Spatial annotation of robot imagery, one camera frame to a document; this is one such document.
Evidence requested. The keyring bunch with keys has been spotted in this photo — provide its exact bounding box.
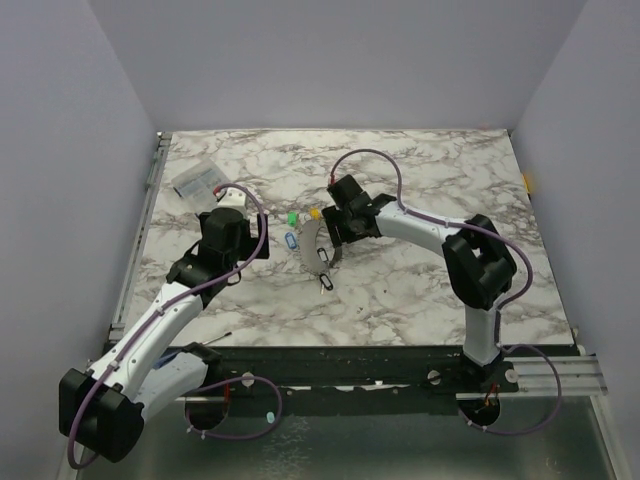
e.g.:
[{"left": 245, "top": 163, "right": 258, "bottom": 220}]
[{"left": 284, "top": 208, "right": 343, "bottom": 277}]

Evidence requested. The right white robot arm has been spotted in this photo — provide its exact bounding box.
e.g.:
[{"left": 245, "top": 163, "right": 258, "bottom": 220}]
[{"left": 322, "top": 175, "right": 517, "bottom": 391}]

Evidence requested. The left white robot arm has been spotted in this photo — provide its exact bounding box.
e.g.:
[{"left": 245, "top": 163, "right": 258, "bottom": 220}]
[{"left": 58, "top": 207, "right": 269, "bottom": 470}]

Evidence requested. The clear plastic organizer box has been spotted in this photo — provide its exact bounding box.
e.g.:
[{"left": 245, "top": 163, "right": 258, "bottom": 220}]
[{"left": 171, "top": 160, "right": 229, "bottom": 212}]

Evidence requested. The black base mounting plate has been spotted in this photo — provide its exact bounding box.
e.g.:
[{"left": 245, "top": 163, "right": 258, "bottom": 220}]
[{"left": 102, "top": 342, "right": 551, "bottom": 416}]

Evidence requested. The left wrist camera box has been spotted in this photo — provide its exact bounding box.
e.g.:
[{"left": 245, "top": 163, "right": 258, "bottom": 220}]
[{"left": 217, "top": 189, "right": 247, "bottom": 212}]

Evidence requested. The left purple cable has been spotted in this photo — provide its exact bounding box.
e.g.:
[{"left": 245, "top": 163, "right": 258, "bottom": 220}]
[{"left": 67, "top": 183, "right": 284, "bottom": 470}]

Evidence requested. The right aluminium extrusion rail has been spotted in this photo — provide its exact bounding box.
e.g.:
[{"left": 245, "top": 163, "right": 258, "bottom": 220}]
[{"left": 504, "top": 342, "right": 609, "bottom": 399}]

